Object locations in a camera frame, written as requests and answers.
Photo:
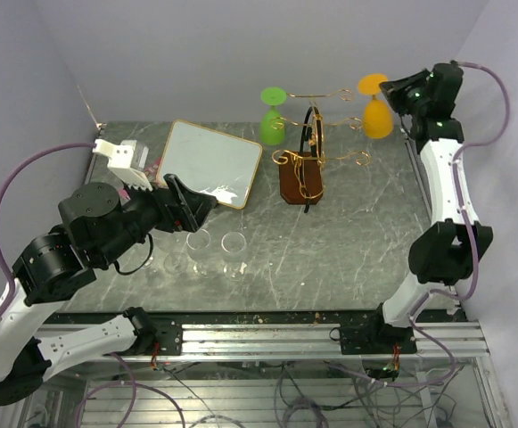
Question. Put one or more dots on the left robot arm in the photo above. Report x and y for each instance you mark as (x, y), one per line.
(96, 230)

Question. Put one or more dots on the pink card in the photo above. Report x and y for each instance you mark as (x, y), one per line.
(150, 172)

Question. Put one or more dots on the orange wine glass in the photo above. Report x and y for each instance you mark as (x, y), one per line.
(377, 120)

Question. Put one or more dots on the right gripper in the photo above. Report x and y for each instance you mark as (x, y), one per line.
(394, 91)

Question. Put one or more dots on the gold framed whiteboard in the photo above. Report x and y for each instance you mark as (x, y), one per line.
(211, 162)

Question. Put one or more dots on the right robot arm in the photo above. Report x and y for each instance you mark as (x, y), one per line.
(451, 249)

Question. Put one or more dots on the aluminium rail frame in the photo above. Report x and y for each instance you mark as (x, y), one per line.
(182, 341)

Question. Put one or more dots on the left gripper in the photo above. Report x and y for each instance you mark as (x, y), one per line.
(179, 211)

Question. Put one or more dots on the green wine glass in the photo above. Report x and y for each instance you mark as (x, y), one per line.
(271, 127)

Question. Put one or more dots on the gold wire glass rack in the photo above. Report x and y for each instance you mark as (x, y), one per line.
(301, 172)

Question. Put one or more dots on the clear wine glass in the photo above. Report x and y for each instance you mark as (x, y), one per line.
(149, 257)
(234, 252)
(199, 249)
(175, 262)

